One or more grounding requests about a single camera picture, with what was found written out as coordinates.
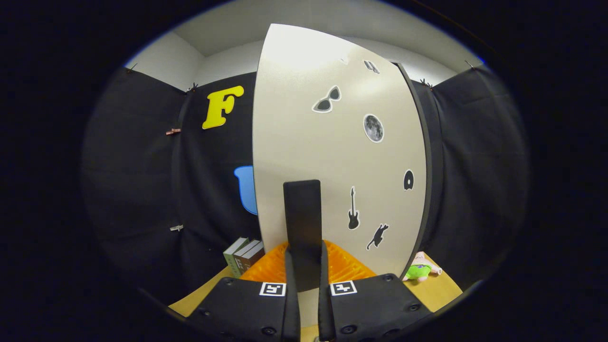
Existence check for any green and pink plush toy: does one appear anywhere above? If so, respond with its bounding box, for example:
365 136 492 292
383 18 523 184
403 252 442 283

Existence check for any thin brown book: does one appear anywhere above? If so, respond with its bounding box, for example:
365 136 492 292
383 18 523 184
233 240 262 277

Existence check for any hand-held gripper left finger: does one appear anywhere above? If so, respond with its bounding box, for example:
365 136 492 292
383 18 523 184
185 241 301 342

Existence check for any black backdrop cloth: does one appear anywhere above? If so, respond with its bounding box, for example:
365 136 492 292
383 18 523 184
81 64 530 304

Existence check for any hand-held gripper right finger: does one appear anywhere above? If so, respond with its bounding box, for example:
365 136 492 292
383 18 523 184
317 240 433 342

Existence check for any grey cabinet body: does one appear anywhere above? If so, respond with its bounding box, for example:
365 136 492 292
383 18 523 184
393 62 445 281

